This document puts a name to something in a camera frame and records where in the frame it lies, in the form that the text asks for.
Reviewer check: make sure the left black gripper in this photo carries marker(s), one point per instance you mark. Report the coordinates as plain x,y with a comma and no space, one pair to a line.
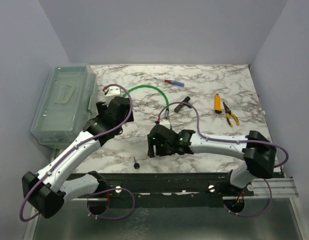
104,108

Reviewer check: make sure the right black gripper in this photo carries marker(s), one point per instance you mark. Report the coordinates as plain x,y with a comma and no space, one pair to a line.
151,142

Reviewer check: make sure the green cable lock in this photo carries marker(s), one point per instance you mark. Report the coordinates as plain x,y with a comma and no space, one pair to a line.
148,101

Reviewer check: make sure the black head key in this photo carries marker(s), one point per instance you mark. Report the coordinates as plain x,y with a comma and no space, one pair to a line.
136,164

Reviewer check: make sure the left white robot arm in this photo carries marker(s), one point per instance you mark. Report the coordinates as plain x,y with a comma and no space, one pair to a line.
49,188

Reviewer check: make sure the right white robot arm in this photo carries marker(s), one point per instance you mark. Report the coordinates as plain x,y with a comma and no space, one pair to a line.
256,152

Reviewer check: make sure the translucent plastic storage box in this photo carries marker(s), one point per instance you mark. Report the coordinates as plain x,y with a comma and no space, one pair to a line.
67,103

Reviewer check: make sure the black T-shaped tool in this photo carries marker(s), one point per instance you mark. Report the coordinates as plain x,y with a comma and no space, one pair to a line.
184,103

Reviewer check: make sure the red blue screwdriver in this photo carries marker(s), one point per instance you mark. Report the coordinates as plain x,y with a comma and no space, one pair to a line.
171,82

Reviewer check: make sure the yellow utility knife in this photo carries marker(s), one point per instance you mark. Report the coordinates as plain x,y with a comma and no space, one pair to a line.
217,104

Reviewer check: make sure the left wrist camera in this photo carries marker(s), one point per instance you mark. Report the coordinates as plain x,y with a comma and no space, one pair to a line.
112,91

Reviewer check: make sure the yellow handled pliers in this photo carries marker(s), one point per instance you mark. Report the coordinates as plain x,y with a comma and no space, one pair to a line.
230,114

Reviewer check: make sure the aluminium rail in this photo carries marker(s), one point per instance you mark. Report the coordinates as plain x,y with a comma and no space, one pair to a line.
281,188

